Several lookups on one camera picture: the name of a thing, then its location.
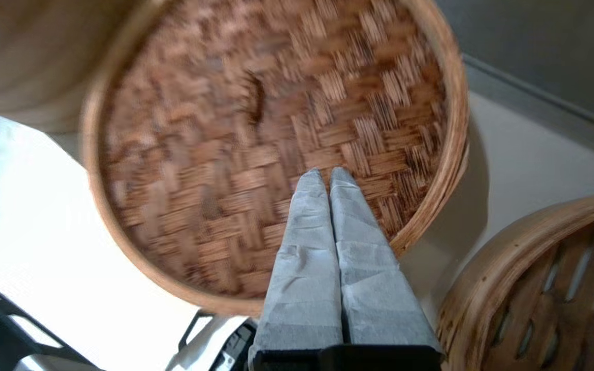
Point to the white black robot part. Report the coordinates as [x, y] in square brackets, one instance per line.
[230, 345]

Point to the woven bamboo steamer lid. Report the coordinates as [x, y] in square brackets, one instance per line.
[225, 154]

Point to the right gripper right finger wrapped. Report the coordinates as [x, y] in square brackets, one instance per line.
[374, 288]

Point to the large bamboo steamer basket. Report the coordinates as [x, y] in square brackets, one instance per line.
[534, 288]

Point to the front bamboo steamer stack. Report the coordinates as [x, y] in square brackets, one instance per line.
[34, 56]

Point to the right gripper left finger wrapped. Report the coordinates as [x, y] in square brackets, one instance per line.
[304, 268]

